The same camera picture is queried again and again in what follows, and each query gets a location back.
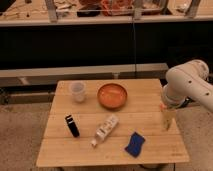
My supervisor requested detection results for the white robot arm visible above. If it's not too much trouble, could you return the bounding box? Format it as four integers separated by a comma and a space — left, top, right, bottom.
161, 60, 213, 131

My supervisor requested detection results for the clear plastic cup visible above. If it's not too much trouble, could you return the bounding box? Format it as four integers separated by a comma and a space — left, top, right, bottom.
69, 81, 86, 103

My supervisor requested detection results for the clear plastic bottle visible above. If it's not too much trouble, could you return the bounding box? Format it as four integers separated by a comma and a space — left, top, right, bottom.
91, 114, 119, 147

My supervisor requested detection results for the black eraser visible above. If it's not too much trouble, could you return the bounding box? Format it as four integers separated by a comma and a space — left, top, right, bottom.
65, 115, 80, 137

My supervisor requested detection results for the orange wooden bowl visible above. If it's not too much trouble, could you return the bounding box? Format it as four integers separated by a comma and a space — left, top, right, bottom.
97, 83, 127, 109

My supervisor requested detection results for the background workbench shelf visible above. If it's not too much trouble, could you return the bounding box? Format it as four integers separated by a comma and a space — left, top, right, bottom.
0, 0, 213, 27

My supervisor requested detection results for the wooden table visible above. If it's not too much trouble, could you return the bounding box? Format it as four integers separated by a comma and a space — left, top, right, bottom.
36, 79, 189, 167

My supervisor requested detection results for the blue cloth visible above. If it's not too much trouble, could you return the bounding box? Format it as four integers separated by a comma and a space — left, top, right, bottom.
125, 132, 145, 157

